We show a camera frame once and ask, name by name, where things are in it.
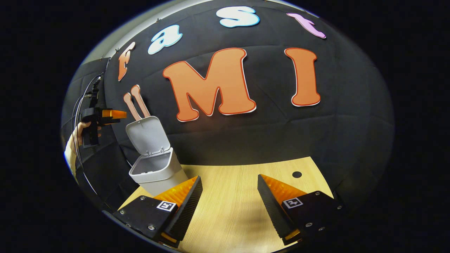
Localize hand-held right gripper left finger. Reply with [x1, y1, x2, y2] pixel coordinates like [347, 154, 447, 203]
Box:
[112, 176, 204, 249]

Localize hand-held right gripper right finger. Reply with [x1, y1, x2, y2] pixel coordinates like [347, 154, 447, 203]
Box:
[257, 174, 347, 246]

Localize white desktop garbage bin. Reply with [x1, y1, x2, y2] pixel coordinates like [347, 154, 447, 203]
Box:
[126, 116, 189, 196]

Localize wooden desktop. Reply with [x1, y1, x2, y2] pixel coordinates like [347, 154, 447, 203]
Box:
[118, 156, 334, 253]

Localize black backdrop cloth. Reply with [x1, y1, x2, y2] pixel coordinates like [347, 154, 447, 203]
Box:
[60, 0, 395, 211]

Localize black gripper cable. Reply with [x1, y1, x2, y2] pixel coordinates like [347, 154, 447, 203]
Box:
[71, 58, 108, 198]

